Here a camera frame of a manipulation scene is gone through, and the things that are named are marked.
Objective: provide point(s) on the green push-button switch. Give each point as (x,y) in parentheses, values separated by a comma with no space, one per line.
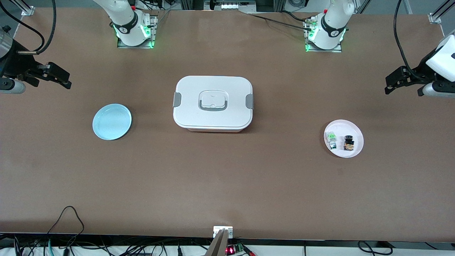
(331,139)

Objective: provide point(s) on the white lunch box grey clips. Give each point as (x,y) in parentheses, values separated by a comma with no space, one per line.
(212,103)

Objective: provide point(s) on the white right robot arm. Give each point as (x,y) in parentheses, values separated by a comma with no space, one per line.
(124,17)

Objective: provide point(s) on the aluminium frame post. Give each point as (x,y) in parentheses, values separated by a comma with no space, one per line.
(27,10)
(439,14)

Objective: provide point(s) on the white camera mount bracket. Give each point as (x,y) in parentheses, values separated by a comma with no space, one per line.
(217,230)

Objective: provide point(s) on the light blue plate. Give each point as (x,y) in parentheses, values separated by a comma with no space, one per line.
(112,122)

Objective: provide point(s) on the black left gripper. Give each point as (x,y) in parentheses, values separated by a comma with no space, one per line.
(418,70)

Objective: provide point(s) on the black device with white light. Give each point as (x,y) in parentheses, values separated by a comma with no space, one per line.
(229,6)

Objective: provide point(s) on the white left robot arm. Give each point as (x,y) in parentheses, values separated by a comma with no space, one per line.
(330,25)

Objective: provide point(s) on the grey metal mounting bar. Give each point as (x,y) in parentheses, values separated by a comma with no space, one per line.
(218,245)

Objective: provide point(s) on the pale pink plate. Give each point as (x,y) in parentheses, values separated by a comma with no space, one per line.
(341,128)

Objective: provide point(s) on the circuit board with red LED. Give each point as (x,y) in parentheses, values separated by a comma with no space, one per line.
(233,250)

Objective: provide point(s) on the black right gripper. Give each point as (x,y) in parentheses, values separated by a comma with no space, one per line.
(16,62)

